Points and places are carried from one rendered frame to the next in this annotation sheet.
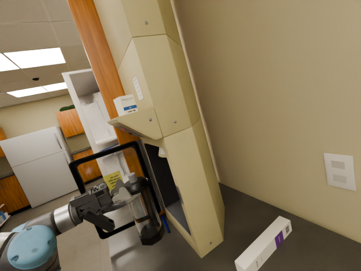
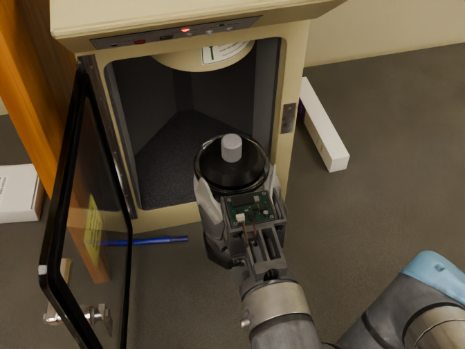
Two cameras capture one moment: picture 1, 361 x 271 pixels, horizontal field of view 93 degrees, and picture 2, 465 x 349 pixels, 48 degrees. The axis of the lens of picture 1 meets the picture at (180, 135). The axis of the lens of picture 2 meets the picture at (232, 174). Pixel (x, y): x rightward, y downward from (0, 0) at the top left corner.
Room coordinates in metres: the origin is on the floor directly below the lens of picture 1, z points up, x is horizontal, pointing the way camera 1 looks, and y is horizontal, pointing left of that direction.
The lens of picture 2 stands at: (0.50, 0.67, 1.82)
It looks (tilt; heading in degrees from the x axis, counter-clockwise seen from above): 52 degrees down; 283
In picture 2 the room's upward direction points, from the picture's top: straight up
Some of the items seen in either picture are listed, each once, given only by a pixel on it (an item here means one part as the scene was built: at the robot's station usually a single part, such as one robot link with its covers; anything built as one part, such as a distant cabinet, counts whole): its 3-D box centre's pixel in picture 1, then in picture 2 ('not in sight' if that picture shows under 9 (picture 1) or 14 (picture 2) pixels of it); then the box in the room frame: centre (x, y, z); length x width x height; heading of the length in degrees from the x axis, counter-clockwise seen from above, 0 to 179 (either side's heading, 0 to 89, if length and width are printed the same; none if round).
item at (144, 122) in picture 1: (130, 128); (201, 17); (0.65, 0.17, 1.46); 0.32 x 0.12 x 0.10; 26
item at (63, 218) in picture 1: (67, 216); (272, 309); (0.51, 0.42, 1.25); 0.08 x 0.05 x 0.08; 25
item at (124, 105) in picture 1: (125, 105); not in sight; (0.59, 0.15, 1.54); 0.05 x 0.05 x 0.06; 41
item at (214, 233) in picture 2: not in sight; (222, 225); (0.59, 0.31, 1.24); 0.09 x 0.05 x 0.02; 139
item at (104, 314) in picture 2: not in sight; (104, 320); (0.72, 0.45, 1.18); 0.02 x 0.02 x 0.06; 16
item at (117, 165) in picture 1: (118, 189); (100, 245); (0.76, 0.35, 1.19); 0.30 x 0.01 x 0.40; 106
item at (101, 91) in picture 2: (152, 176); (113, 156); (0.80, 0.19, 1.19); 0.03 x 0.02 x 0.39; 26
